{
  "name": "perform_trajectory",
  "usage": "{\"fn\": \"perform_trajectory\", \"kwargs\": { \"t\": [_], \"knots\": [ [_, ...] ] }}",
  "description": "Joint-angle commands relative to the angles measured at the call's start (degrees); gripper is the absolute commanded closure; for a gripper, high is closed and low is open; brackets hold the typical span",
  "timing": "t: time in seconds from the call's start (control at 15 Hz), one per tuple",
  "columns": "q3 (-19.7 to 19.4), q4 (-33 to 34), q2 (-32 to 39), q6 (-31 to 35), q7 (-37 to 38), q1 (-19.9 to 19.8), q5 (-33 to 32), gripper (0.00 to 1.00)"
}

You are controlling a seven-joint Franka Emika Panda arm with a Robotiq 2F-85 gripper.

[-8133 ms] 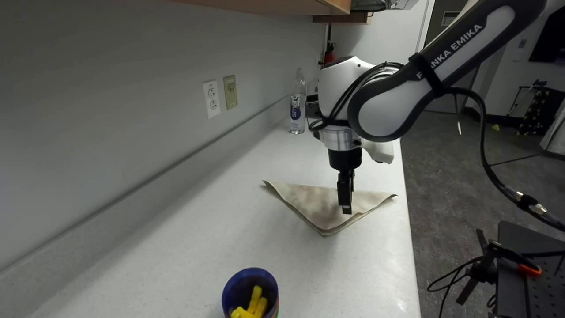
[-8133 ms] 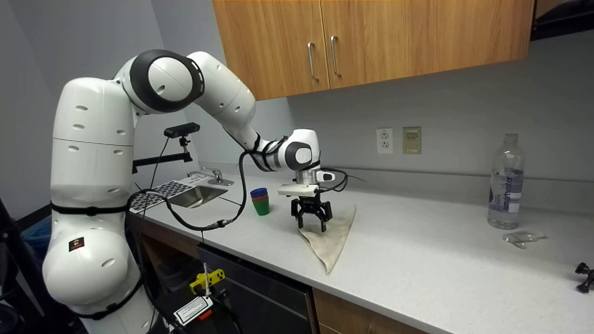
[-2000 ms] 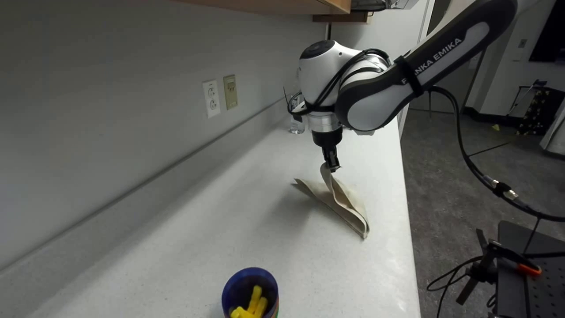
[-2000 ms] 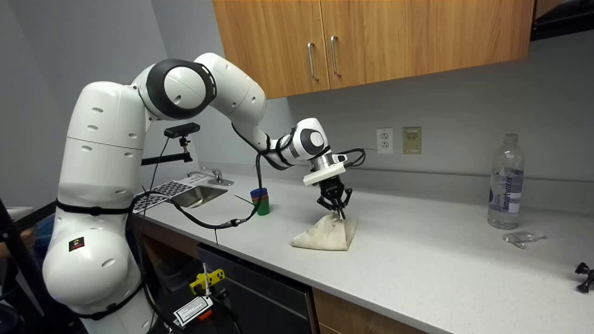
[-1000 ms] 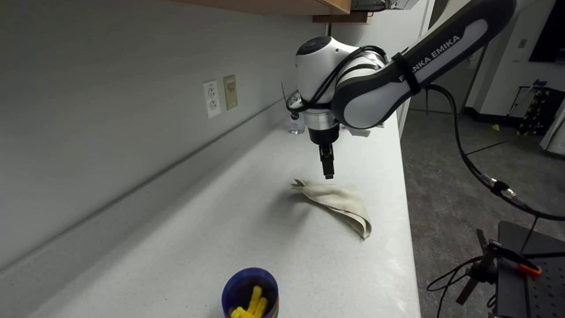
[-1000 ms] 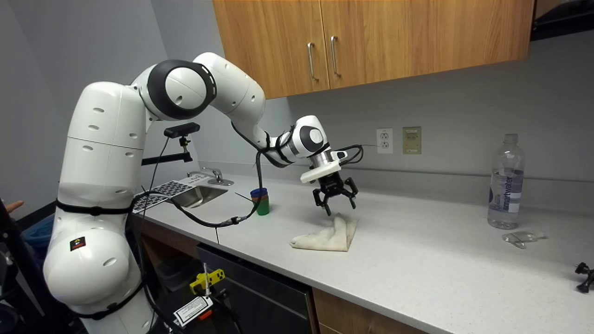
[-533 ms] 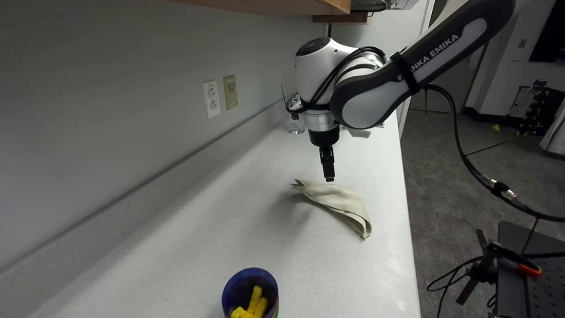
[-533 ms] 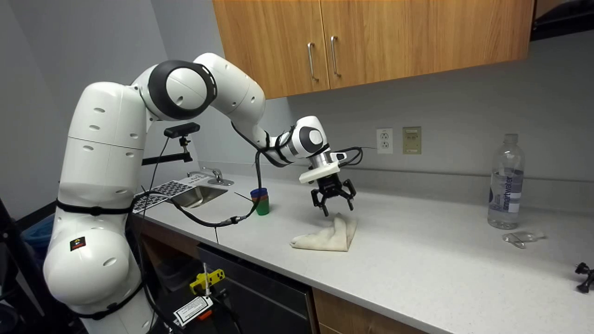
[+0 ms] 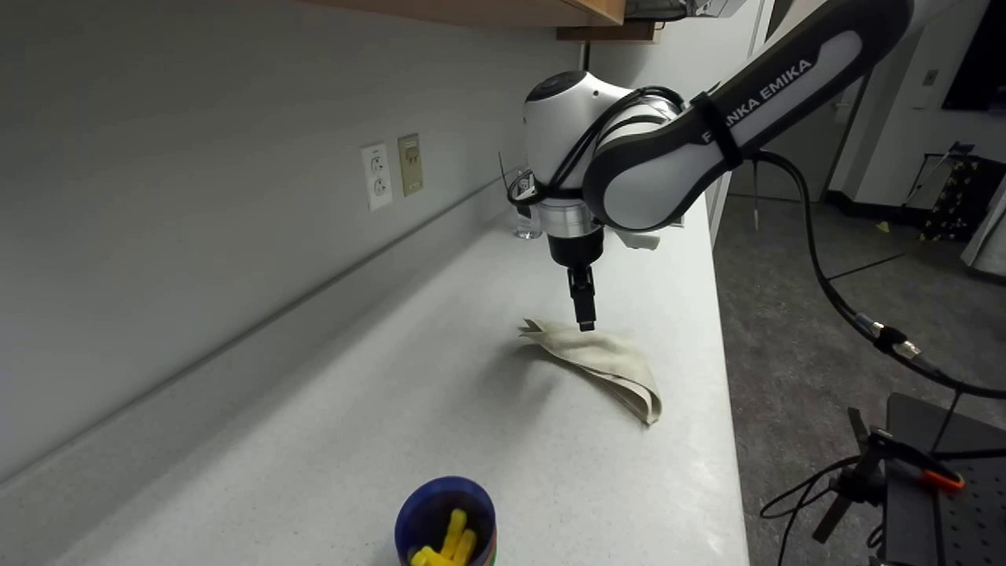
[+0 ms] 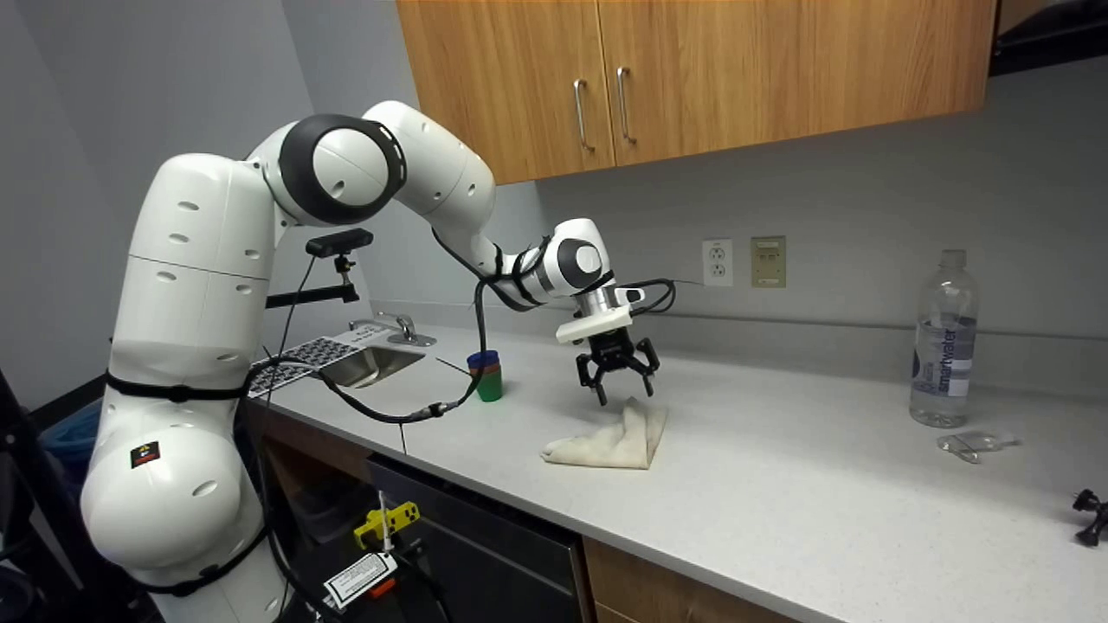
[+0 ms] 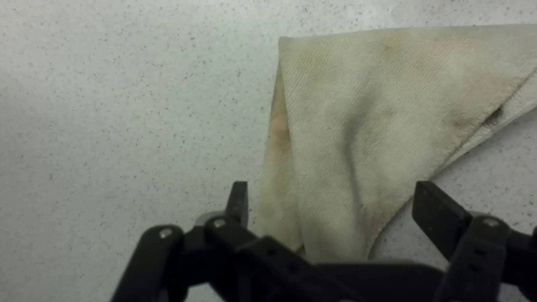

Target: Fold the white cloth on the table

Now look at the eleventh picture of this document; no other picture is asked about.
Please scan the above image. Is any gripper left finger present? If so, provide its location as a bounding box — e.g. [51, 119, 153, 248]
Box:
[110, 181, 349, 302]

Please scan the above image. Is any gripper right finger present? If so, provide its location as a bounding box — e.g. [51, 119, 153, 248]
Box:
[412, 181, 537, 302]

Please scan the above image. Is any white stained cloth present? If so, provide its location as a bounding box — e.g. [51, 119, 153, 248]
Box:
[252, 24, 537, 266]

